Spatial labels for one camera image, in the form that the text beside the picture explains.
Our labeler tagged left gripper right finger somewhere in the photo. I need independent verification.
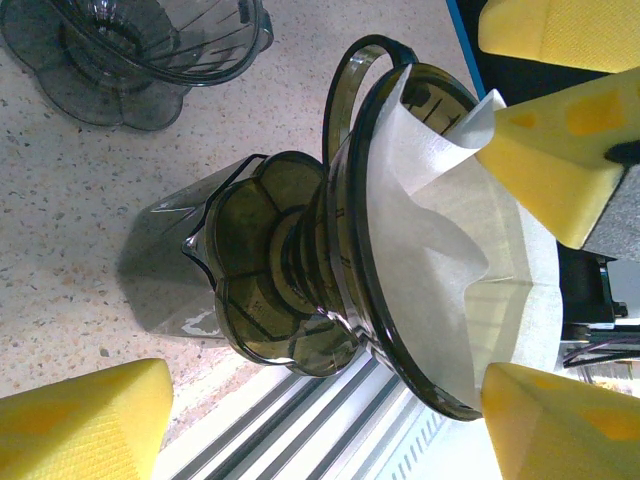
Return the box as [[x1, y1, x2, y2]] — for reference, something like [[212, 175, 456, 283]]
[[478, 362, 640, 480]]

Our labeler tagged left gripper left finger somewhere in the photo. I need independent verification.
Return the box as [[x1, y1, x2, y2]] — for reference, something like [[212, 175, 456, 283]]
[[0, 357, 175, 480]]

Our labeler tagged white paper coffee filter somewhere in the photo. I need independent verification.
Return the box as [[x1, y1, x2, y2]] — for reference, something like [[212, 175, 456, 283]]
[[367, 63, 564, 406]]

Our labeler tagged smoky grey hexagonal coffee server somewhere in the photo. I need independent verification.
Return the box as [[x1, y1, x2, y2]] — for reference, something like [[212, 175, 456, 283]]
[[117, 154, 281, 341]]

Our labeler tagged smoky grey plastic coffee dripper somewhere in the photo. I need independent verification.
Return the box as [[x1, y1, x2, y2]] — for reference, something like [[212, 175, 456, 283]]
[[0, 0, 275, 132], [212, 34, 506, 421]]

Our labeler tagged blue table edge strip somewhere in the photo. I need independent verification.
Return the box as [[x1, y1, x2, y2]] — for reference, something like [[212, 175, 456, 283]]
[[446, 0, 489, 101]]

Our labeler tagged slotted grey cable duct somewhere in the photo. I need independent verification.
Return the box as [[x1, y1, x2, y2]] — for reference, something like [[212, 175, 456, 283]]
[[369, 394, 506, 480]]

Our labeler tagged aluminium mounting rail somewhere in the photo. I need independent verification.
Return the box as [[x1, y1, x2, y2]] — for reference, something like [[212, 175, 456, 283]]
[[169, 349, 481, 480]]

